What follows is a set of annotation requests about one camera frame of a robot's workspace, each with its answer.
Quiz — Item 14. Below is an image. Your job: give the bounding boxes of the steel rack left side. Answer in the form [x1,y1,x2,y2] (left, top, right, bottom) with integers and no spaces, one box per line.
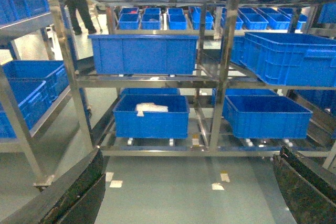
[0,11,79,188]

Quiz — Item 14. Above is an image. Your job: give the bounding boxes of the blue crate right middle shelf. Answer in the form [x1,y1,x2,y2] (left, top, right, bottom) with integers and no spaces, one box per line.
[240,33,335,88]

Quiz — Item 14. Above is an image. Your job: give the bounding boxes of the blue crate far left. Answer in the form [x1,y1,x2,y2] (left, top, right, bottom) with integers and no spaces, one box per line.
[2,60,69,101]

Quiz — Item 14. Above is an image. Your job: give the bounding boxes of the blue crate lower left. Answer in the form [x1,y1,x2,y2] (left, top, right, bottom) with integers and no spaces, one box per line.
[113,94,190,139]

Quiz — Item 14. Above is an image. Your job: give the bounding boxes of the stainless steel shelf rack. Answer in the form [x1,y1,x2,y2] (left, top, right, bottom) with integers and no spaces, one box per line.
[51,0,335,157]

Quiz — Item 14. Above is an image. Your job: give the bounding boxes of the white plastic bag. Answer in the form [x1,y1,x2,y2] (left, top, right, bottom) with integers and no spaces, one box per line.
[135,102,169,117]

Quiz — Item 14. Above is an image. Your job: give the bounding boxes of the person in dark clothes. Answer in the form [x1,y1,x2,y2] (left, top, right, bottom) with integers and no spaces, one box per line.
[61,0,97,36]

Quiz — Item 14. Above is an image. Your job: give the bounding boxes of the blue crate lower right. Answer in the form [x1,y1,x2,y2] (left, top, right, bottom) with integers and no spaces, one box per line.
[223,95,313,139]

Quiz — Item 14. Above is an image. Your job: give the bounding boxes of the blue crate shelf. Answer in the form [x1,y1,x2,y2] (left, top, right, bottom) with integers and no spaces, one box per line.
[240,33,335,88]
[88,34,198,75]

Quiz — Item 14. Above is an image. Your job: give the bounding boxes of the blue crate left rack lower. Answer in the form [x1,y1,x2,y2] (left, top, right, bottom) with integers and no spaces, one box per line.
[0,79,53,139]

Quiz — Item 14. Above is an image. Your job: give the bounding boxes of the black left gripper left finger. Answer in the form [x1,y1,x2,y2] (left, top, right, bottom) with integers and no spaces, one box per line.
[1,148,106,223]

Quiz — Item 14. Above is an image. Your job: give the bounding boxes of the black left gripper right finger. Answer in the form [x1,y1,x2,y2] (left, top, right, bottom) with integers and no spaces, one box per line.
[272,145,335,223]

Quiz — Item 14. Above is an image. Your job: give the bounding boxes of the blue crate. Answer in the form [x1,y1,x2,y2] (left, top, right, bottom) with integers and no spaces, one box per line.
[2,60,69,101]
[113,94,190,139]
[223,95,313,139]

